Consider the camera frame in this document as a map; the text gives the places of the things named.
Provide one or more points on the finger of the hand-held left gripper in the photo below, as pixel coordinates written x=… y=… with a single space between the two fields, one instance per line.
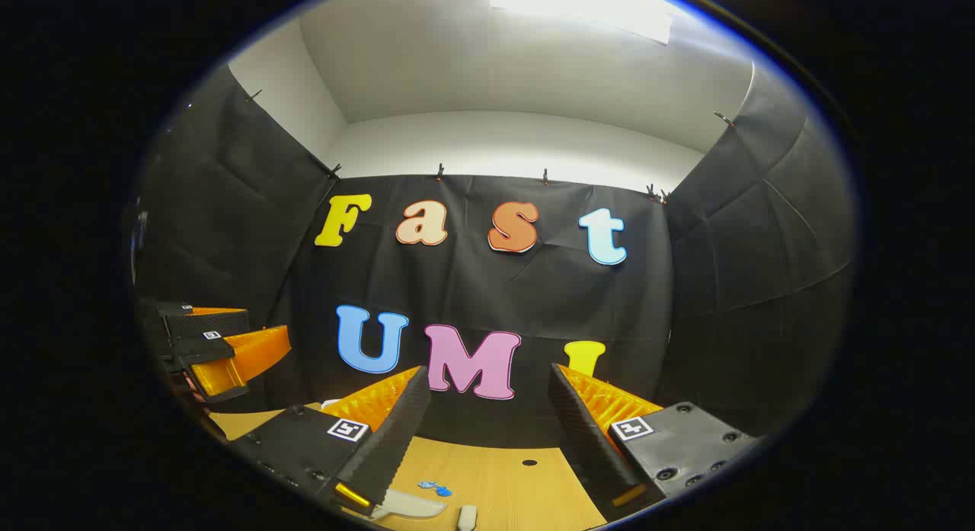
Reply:
x=221 y=324
x=209 y=350

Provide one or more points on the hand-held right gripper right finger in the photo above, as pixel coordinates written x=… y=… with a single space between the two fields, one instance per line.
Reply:
x=586 y=447

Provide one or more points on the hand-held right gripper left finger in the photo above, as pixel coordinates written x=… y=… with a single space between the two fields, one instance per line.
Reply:
x=396 y=439

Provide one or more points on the white dustpan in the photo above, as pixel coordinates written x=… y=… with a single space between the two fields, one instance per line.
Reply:
x=411 y=505

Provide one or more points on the dark blue paper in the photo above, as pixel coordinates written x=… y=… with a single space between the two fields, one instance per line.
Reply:
x=442 y=491

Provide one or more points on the small white broom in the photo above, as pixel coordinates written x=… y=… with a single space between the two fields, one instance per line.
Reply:
x=466 y=517

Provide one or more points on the ceiling light panel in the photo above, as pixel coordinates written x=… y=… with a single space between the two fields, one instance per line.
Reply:
x=579 y=5

